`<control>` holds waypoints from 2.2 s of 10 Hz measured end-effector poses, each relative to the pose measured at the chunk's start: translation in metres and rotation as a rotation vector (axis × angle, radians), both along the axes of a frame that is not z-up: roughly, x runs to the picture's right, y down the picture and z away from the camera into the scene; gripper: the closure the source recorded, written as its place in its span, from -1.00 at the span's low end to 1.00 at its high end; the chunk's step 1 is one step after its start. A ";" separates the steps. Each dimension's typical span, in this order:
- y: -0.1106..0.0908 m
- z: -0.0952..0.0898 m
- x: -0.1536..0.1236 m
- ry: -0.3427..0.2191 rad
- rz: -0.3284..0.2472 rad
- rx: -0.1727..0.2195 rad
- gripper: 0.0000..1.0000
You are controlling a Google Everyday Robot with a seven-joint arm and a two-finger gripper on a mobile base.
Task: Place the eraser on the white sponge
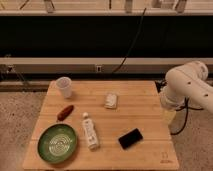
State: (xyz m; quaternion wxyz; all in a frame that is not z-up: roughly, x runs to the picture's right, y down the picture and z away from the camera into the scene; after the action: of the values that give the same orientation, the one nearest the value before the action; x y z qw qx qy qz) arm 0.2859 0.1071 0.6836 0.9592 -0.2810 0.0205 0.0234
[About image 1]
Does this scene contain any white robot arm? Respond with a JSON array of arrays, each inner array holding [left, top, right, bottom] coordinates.
[[159, 61, 213, 124]]

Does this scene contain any black hanging cable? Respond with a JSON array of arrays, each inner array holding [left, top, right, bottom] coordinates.
[[111, 7, 147, 74]]

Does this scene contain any green patterned plate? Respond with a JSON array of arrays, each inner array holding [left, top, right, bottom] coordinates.
[[37, 124, 78, 164]]

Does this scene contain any black floor cable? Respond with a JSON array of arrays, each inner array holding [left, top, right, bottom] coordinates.
[[170, 98, 204, 136]]

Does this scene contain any white wall outlet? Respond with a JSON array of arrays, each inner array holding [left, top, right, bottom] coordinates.
[[97, 66, 102, 72]]

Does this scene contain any white plastic bottle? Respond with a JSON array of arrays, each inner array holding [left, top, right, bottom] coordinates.
[[82, 112, 100, 150]]

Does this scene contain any brown sausage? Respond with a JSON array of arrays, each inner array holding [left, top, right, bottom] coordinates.
[[57, 105, 74, 121]]

